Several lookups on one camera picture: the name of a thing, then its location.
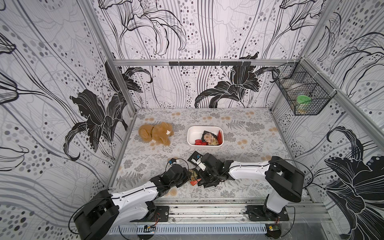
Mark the black tea bag sachet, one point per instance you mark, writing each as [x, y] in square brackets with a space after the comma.
[208, 137]

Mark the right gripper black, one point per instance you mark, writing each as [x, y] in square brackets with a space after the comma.
[205, 173]

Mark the green lid in basket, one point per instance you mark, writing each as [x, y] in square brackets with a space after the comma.
[303, 100]

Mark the black bar on rail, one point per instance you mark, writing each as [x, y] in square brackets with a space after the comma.
[206, 63]

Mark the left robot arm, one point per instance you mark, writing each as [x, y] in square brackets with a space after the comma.
[105, 210]

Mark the aluminium corner frame post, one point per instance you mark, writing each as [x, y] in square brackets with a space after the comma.
[94, 23]

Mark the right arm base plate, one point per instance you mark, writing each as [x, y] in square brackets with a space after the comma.
[258, 213]

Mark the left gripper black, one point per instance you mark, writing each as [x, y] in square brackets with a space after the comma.
[187, 175]

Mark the white perforated cable duct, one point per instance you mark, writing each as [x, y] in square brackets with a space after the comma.
[190, 229]

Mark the brown plush dog toy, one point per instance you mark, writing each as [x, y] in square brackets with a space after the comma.
[159, 133]

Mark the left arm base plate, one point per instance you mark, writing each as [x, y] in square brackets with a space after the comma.
[159, 213]

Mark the black wire basket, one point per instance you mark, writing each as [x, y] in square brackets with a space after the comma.
[293, 79]

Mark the red foil tea bag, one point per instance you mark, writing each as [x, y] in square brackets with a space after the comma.
[201, 143]

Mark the white plastic storage box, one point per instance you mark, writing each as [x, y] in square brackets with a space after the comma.
[196, 132]

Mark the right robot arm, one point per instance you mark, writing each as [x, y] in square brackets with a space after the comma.
[286, 180]

